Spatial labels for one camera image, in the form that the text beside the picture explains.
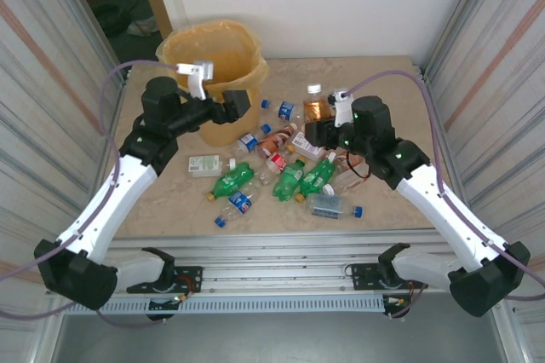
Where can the square clear bottle white label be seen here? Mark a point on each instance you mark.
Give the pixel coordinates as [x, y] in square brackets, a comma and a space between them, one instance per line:
[304, 148]

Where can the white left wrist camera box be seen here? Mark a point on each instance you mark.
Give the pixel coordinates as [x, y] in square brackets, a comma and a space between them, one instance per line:
[200, 71]

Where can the yellow translucent bin liner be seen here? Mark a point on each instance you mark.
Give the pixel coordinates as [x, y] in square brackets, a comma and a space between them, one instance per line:
[170, 45]

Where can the clear bottle green label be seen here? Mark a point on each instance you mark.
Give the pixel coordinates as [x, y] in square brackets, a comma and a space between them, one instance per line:
[204, 165]

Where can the white crumpled cloth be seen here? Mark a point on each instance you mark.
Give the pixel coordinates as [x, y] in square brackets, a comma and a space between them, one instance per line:
[142, 27]

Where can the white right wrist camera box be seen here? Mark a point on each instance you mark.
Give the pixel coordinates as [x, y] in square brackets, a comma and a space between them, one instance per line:
[342, 109]

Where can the yellow plastic waste bin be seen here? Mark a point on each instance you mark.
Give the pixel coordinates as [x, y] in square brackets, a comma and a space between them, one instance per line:
[238, 133]

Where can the aluminium front rail frame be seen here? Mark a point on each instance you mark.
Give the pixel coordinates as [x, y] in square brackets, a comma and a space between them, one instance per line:
[277, 261]

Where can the brown Nescafe coffee bottle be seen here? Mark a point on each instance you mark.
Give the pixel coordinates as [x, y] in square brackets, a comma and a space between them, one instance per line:
[274, 141]

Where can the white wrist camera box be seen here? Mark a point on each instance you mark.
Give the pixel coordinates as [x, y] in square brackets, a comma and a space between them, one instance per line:
[200, 71]
[342, 109]

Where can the clear bottle red label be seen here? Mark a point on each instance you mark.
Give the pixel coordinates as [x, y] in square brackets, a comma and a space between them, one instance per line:
[345, 184]

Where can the red label bottle yellow cap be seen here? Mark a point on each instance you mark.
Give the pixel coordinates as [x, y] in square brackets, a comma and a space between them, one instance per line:
[277, 162]

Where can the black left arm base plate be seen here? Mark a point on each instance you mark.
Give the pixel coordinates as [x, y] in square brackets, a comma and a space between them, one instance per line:
[191, 278]

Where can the small blue label water bottle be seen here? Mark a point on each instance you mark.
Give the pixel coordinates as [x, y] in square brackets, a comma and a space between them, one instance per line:
[247, 141]

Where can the brown label bottle white cap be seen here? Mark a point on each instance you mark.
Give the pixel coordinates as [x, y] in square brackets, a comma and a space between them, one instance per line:
[342, 163]

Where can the green soda bottle yellow cap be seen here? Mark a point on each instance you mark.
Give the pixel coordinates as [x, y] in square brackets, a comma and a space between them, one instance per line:
[315, 177]
[232, 180]
[287, 180]

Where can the clear bottle pale blue label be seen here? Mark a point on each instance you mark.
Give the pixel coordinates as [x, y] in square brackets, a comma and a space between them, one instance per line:
[330, 205]

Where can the Pepsi bottle blue cap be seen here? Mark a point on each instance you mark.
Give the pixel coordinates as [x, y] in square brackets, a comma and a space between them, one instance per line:
[240, 203]
[286, 110]

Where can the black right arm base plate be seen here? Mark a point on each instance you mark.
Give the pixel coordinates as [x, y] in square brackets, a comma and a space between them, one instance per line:
[362, 275]

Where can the amber tea bottle white cap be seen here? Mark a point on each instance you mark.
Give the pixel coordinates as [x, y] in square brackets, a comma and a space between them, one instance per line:
[317, 109]

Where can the yellow power connector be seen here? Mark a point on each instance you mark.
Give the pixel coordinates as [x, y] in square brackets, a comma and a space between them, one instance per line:
[179, 297]
[397, 301]

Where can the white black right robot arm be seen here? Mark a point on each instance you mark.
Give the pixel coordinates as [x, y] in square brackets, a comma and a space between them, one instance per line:
[447, 214]

